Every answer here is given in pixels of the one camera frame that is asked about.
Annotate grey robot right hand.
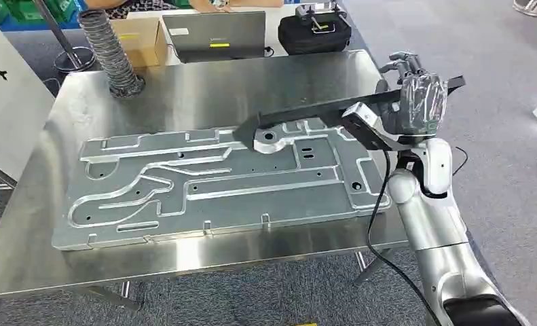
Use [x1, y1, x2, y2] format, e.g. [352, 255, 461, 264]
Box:
[342, 51, 449, 152]

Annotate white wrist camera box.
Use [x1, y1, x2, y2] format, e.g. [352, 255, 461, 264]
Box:
[422, 137, 453, 198]

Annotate black licence plate frame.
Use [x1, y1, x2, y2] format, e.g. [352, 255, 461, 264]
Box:
[234, 75, 467, 151]

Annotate white cabinet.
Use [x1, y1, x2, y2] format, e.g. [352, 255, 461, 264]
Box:
[0, 20, 56, 182]

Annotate grey laptop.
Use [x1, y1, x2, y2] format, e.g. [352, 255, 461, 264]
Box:
[162, 11, 267, 64]

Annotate brown cardboard box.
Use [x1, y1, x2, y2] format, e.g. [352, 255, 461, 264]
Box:
[111, 17, 169, 69]

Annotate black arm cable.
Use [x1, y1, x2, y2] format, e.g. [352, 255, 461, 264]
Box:
[365, 150, 437, 318]

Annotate black stand with pole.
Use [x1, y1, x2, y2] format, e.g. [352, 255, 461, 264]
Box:
[32, 0, 96, 74]

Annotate green crates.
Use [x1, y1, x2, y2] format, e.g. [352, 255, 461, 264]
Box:
[0, 0, 78, 24]

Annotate steel table leg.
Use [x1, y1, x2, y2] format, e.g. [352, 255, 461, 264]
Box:
[352, 247, 396, 287]

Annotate grey ribbed hose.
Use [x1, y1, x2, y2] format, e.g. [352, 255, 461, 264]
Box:
[77, 7, 146, 99]

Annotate machined metal fixture plate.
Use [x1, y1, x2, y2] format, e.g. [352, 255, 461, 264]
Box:
[52, 117, 392, 251]

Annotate black carry bag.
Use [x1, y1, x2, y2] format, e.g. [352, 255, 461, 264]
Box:
[278, 13, 353, 56]

